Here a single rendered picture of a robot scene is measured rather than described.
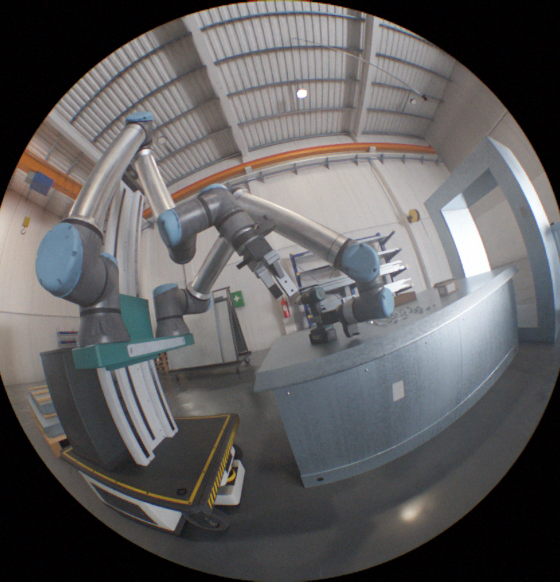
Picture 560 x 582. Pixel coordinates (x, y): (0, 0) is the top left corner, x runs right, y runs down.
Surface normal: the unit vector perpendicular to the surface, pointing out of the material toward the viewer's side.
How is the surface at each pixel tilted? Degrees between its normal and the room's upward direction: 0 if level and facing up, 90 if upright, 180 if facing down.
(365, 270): 94
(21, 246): 90
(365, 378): 90
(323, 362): 67
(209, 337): 78
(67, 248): 95
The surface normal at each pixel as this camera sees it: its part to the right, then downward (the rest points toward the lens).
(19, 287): 0.96, -0.26
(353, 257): -0.43, 0.04
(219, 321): -0.11, -0.33
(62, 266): 0.44, -0.15
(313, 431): -0.05, -0.13
